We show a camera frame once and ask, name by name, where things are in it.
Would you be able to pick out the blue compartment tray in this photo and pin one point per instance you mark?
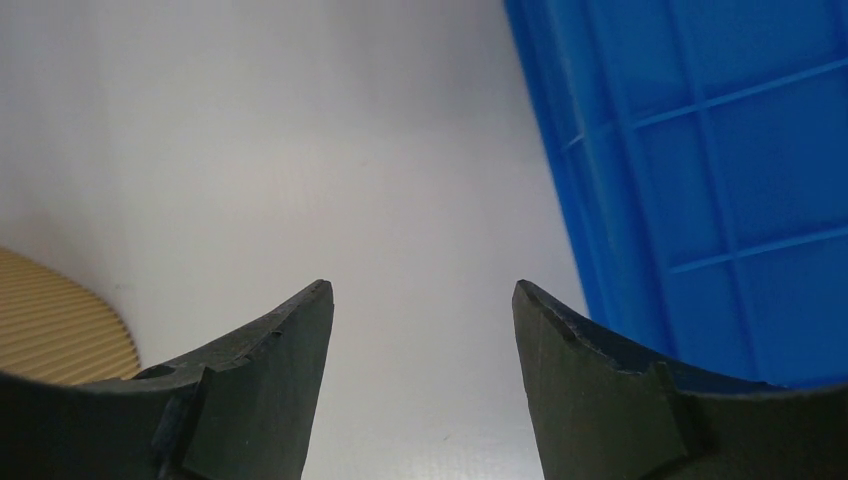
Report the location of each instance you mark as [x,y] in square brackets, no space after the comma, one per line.
[699,154]

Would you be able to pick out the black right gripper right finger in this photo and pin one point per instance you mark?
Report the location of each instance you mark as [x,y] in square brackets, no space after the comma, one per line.
[605,407]

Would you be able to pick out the yellow ribbed waste bin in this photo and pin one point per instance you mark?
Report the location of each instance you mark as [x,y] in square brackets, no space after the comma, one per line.
[57,331]

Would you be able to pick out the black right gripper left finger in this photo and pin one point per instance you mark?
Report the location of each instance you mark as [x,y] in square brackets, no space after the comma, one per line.
[239,407]

